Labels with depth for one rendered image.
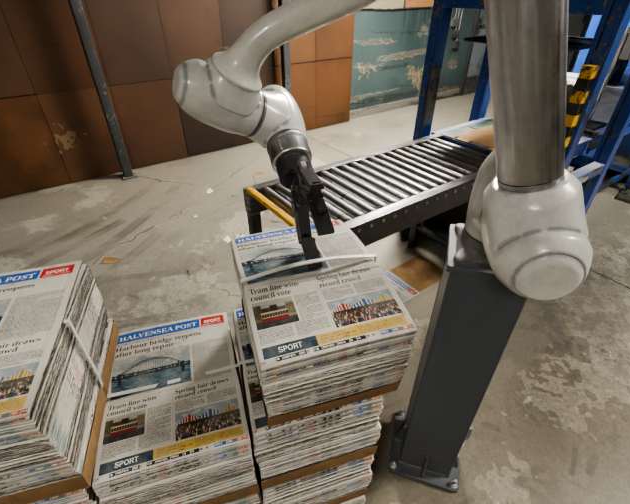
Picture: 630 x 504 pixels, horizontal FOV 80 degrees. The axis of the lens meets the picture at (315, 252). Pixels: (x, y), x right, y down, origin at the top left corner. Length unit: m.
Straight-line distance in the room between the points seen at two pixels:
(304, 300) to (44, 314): 0.47
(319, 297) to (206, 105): 0.41
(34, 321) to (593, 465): 1.94
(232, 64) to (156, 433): 0.72
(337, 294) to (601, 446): 1.58
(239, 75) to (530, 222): 0.56
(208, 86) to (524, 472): 1.73
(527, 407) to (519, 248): 1.43
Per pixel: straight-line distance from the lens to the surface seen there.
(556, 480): 1.92
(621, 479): 2.06
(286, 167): 0.77
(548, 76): 0.65
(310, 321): 0.68
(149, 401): 0.93
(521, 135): 0.67
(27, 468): 0.81
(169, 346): 1.01
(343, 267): 0.78
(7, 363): 0.78
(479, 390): 1.29
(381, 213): 1.54
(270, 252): 0.83
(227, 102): 0.76
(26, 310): 0.87
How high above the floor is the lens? 1.55
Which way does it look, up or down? 35 degrees down
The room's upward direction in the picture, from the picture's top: straight up
